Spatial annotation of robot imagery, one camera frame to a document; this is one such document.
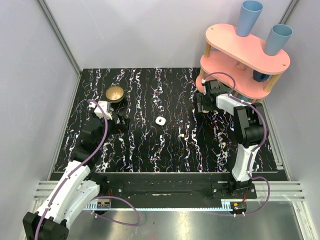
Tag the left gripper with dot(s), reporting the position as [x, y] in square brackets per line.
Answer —
[119, 120]

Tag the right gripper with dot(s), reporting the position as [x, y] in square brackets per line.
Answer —
[200, 97]

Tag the white earbud charging case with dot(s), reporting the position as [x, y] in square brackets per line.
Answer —
[161, 121]

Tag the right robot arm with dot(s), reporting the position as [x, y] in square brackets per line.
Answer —
[249, 127]

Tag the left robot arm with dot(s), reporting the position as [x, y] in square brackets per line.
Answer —
[80, 188]

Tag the gold bowl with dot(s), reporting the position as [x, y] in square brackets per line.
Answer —
[115, 94]

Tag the teal mug right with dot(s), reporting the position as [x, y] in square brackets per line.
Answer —
[246, 99]

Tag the pink small cup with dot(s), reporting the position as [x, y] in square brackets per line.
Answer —
[239, 65]

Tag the pink three-tier shelf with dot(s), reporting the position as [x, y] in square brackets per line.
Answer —
[224, 47]

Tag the dark blue mug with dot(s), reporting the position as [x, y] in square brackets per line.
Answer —
[260, 77]

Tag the blue cup right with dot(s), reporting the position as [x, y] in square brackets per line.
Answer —
[277, 38]

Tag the blue cup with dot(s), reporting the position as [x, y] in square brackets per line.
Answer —
[277, 38]
[249, 13]

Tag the blue cup rear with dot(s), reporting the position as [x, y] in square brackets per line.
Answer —
[249, 13]

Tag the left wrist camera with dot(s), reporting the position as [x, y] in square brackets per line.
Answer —
[104, 109]

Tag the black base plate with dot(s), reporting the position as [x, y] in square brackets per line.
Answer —
[207, 184]

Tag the aluminium rail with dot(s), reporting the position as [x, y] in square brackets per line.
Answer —
[208, 199]

